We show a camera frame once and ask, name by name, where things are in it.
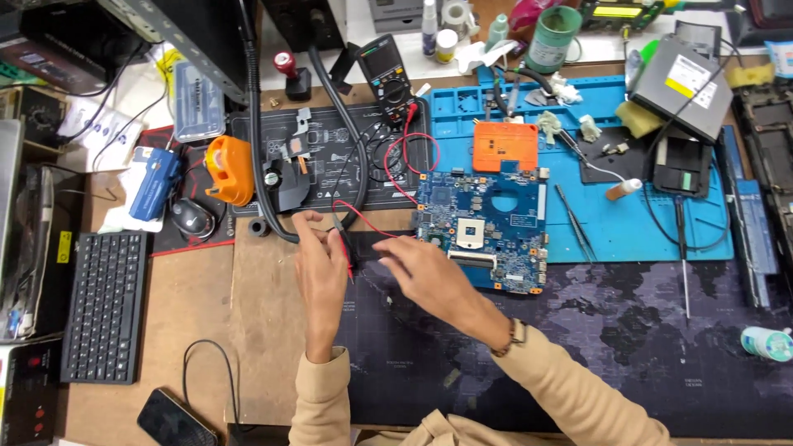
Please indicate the white jar yellow label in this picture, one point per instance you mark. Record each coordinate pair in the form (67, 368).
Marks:
(446, 48)

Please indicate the person's right fingers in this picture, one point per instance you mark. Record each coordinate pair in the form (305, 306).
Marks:
(396, 255)

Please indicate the small black square mat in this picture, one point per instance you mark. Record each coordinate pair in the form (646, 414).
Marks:
(619, 158)

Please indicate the metal tweezers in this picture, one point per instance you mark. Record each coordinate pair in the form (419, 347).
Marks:
(576, 223)

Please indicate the small green bottle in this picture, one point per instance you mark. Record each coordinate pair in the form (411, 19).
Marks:
(497, 32)

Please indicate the blue silicone repair mat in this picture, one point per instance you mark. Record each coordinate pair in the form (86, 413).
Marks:
(626, 217)

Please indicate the red knob black stamp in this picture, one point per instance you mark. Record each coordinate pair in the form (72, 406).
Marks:
(292, 74)

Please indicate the person's right hand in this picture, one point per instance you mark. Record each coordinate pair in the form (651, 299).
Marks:
(440, 282)

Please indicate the black cooling fan part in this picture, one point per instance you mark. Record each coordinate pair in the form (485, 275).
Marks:
(286, 186)

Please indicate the small brown dropper bottle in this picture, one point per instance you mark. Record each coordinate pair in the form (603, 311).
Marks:
(622, 189)

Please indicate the white tissue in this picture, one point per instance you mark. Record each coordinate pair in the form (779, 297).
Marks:
(480, 57)

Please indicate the green plastic tub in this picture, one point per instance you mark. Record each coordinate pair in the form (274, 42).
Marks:
(552, 40)

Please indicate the red multimeter probe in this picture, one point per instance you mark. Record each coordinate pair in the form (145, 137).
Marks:
(344, 251)

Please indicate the clear plastic bag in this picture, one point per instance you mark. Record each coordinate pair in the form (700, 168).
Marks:
(34, 254)

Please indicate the blue laptop motherboard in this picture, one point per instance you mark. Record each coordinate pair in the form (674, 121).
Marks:
(489, 229)

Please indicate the black smartphone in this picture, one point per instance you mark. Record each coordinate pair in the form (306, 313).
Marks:
(176, 422)

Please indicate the black digital multimeter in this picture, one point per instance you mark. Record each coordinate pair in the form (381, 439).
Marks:
(387, 77)

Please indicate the yellow sponge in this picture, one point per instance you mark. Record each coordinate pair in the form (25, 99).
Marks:
(638, 119)
(749, 75)

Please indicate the blue handheld device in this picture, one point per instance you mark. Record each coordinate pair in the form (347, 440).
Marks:
(153, 184)

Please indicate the black printed repair mat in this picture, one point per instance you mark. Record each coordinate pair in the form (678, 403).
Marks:
(334, 167)

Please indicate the black computer mouse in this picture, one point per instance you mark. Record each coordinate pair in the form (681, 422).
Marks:
(193, 218)

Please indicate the white spray bottle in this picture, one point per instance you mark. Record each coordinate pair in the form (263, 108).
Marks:
(429, 28)

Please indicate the dark world map desk mat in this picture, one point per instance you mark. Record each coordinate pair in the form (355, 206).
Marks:
(607, 347)

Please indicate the black bench power supply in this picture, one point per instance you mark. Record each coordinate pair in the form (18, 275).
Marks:
(28, 396)

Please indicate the white tape roll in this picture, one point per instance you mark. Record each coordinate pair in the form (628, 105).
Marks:
(457, 15)

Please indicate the black monitor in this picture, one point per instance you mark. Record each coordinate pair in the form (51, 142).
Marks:
(186, 37)

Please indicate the white bottle green label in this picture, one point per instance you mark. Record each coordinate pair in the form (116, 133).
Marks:
(768, 344)

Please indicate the person's left hand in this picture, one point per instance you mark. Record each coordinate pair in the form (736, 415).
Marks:
(319, 279)

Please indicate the grey optical drive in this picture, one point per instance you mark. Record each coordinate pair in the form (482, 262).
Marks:
(681, 90)

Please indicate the thin black screwdriver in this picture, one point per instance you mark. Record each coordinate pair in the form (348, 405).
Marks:
(683, 248)

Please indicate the clear plastic bit case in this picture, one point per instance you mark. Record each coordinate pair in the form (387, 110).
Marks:
(198, 102)

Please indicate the black laptop chassis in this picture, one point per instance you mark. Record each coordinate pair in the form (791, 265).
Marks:
(771, 148)

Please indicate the orange plastic parts box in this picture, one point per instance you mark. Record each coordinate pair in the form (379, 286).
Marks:
(505, 147)

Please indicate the black keyboard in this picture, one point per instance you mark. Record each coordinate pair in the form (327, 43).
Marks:
(105, 306)

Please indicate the white printed packet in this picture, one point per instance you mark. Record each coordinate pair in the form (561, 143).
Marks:
(99, 133)

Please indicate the black drive caddy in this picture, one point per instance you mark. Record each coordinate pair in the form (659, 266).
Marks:
(681, 167)

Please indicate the orange plastic tool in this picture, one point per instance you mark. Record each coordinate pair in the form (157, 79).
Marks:
(230, 170)

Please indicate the long black laptop battery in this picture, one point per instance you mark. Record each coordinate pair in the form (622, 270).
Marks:
(749, 217)

